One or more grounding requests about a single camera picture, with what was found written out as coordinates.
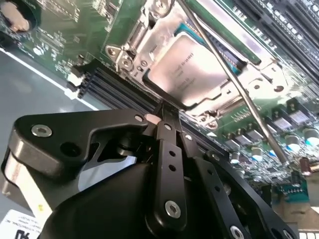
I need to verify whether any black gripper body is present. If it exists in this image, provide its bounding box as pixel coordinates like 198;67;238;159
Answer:
41;129;226;239

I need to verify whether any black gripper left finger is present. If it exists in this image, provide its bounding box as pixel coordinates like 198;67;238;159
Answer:
2;102;188;226

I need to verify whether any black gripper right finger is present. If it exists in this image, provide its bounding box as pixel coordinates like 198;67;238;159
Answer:
171;106;300;239

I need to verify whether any silver square CPU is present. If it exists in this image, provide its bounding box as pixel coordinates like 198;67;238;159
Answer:
143;32;231;110

